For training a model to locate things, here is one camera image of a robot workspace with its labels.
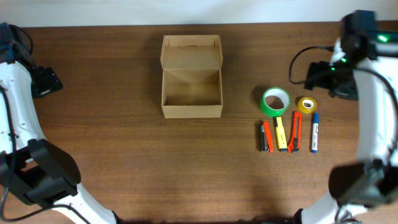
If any yellow tape roll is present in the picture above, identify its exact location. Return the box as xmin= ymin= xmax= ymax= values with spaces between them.
xmin=297 ymin=97 xmax=317 ymax=114

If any green tape roll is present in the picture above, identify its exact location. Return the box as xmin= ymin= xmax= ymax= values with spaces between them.
xmin=260 ymin=87 xmax=290 ymax=117

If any yellow highlighter pen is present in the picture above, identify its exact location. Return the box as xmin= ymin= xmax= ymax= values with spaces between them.
xmin=274 ymin=116 xmax=287 ymax=152

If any brown cardboard box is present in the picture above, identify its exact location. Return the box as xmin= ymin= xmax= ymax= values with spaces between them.
xmin=160 ymin=35 xmax=223 ymax=119

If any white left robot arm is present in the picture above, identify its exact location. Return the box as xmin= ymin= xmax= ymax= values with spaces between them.
xmin=1 ymin=22 xmax=122 ymax=223

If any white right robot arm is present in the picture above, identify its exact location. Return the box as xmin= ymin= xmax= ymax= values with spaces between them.
xmin=293 ymin=10 xmax=397 ymax=223

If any blue white marker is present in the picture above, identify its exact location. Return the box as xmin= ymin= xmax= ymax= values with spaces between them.
xmin=311 ymin=113 xmax=319 ymax=154

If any orange utility knife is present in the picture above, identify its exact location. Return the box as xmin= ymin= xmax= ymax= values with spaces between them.
xmin=287 ymin=111 xmax=302 ymax=153

